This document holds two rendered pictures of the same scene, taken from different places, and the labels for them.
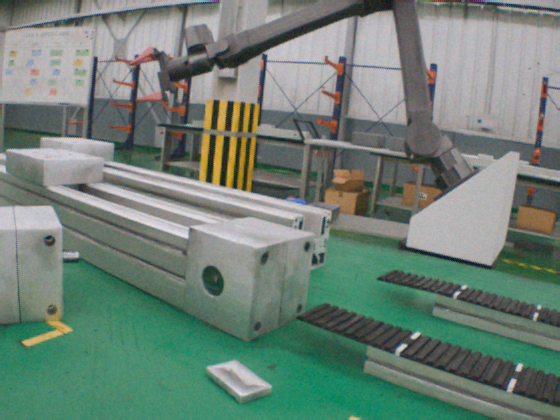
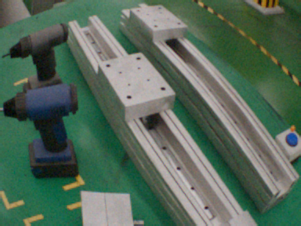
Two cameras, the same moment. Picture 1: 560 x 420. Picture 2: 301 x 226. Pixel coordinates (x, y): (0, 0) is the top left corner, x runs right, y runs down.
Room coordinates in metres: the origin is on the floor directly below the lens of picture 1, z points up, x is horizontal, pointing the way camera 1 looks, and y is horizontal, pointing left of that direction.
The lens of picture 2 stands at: (0.13, 0.09, 1.43)
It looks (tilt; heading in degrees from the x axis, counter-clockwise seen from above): 42 degrees down; 22
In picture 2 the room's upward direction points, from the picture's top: 8 degrees clockwise
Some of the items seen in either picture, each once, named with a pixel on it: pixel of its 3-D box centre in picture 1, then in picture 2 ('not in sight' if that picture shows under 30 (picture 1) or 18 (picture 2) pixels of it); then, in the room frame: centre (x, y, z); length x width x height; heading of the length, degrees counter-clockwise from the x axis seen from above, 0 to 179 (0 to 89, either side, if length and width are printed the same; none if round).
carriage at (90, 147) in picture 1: (75, 155); (157, 24); (1.05, 0.48, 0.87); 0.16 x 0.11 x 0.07; 54
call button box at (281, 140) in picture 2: not in sight; (286, 149); (0.84, -0.02, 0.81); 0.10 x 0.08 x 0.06; 144
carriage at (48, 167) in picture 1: (51, 173); (132, 88); (0.75, 0.39, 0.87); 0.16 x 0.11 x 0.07; 54
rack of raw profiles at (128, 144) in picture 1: (122, 101); not in sight; (10.48, 3.73, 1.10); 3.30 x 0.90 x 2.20; 61
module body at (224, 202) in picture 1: (137, 194); (201, 87); (0.90, 0.28, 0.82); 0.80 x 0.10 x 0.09; 54
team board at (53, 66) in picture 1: (42, 102); not in sight; (5.74, 3.16, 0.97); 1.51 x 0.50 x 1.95; 81
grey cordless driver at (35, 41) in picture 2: not in sight; (33, 68); (0.66, 0.64, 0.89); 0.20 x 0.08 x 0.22; 150
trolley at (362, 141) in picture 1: (357, 191); not in sight; (3.73, -0.60, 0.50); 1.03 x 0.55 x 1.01; 73
